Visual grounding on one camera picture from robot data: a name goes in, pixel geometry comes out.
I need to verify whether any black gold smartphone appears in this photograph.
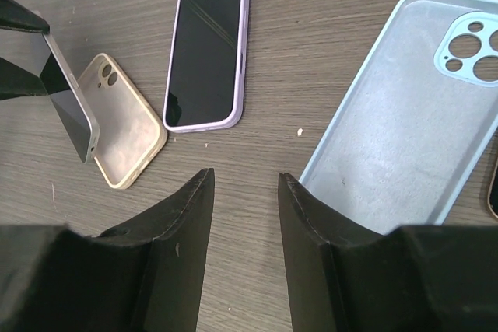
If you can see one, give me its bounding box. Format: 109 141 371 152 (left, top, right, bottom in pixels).
487 161 498 219

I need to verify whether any lavender phone case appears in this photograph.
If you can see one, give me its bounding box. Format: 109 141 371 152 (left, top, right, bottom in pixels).
162 0 251 133

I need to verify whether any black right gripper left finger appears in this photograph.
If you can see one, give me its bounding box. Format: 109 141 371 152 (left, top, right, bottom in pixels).
1 169 215 331

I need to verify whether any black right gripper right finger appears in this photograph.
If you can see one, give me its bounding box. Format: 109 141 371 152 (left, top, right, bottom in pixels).
278 173 497 331

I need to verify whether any light blue phone case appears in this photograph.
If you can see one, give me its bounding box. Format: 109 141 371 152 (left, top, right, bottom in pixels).
300 0 497 234

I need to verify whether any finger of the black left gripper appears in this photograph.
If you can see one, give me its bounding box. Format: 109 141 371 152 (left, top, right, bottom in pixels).
0 58 47 100
0 0 50 34

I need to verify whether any beige phone case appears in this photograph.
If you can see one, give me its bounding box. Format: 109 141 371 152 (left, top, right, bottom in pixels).
78 53 168 190

